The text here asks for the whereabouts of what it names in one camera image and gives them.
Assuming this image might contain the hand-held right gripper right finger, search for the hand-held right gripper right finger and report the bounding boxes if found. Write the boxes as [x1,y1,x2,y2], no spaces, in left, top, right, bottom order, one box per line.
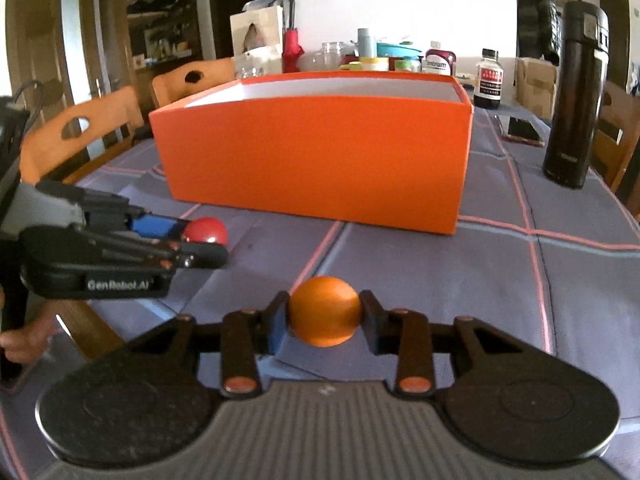
[358,290,552,397]

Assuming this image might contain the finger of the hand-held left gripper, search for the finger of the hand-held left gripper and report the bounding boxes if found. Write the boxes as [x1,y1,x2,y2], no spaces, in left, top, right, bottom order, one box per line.
[80,191,202,241]
[72,224,229,272]

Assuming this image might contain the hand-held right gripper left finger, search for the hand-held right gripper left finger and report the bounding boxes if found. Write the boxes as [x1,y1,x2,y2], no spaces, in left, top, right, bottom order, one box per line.
[126,290,292,397]

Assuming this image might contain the smooth orange tangerine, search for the smooth orange tangerine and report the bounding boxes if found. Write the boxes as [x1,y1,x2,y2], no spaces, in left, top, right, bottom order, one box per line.
[288,275,362,349]

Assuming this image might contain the red tomato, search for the red tomato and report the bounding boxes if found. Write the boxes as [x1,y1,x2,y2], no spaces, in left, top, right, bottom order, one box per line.
[180,217,230,248]

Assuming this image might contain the orange cardboard box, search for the orange cardboard box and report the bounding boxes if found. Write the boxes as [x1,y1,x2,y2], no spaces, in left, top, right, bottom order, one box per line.
[148,70,475,237]

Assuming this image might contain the person's left hand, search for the person's left hand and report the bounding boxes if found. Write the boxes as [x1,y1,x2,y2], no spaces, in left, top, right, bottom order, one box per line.
[0,309,60,367]

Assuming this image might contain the wooden chair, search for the wooden chair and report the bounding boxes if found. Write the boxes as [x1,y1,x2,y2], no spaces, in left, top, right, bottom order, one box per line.
[151,58,237,109]
[49,299,127,362]
[590,79,640,207]
[19,85,147,187]

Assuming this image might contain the blue checked tablecloth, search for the blue checked tablecloth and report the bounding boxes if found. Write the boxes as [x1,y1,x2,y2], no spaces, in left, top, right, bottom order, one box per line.
[0,104,640,480]

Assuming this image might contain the white paper bag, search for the white paper bag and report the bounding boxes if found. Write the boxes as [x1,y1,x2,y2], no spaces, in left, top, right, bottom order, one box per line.
[229,6,284,82]

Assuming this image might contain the dark wooden shelf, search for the dark wooden shelf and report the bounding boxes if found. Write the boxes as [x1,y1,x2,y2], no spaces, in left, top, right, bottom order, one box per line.
[122,0,202,67]

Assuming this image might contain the red umbrella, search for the red umbrella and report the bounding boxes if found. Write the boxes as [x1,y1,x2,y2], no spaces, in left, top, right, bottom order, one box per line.
[279,0,305,76]

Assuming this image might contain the clear glass jar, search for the clear glass jar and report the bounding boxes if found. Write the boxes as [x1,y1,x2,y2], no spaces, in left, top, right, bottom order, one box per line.
[312,42,347,73]

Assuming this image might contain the black phone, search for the black phone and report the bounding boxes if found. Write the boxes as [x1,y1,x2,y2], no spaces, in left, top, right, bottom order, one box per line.
[501,115,547,148]

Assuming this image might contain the dark glass bottle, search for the dark glass bottle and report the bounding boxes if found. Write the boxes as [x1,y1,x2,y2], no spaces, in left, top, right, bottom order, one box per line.
[472,48,504,110]

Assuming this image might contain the red-labelled supplement bottle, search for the red-labelled supplement bottle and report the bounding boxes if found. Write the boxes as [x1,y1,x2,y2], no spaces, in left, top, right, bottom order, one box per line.
[422,42,457,77]

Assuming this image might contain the teal food container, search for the teal food container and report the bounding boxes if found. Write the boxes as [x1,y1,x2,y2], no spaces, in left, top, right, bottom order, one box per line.
[375,42,424,59]

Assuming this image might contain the tall light blue cup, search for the tall light blue cup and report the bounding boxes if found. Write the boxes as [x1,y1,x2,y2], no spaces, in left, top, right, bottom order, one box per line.
[356,28,377,59]

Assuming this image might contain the brown cardboard box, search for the brown cardboard box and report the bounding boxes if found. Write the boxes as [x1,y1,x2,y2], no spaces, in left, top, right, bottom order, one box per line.
[514,57,559,122]

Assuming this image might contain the black thermos flask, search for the black thermos flask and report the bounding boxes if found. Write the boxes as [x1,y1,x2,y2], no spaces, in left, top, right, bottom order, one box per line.
[542,0,610,190]

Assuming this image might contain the dark hanging jacket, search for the dark hanging jacket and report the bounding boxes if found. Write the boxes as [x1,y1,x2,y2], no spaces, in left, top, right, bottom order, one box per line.
[516,0,561,64]

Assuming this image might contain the black cable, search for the black cable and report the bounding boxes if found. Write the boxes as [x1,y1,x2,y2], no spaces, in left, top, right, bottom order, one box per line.
[9,80,47,123]

